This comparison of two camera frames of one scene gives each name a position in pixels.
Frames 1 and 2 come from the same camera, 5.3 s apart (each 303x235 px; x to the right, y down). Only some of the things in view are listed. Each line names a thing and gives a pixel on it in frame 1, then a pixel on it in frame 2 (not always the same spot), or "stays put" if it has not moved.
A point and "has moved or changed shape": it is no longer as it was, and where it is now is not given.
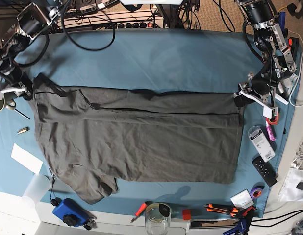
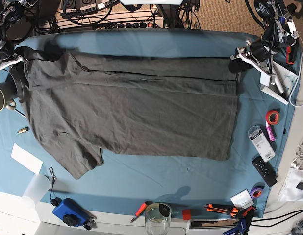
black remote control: [265, 170] stays put
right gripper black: [262, 82] -> [260, 50]
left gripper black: [15, 77] -> [4, 48]
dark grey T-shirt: [94, 137] has moved or changed shape
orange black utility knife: [220, 208] stays put
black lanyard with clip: [56, 201] stays put
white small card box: [242, 199] stays put
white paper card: [26, 159] stays put
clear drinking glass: [158, 217] stays put
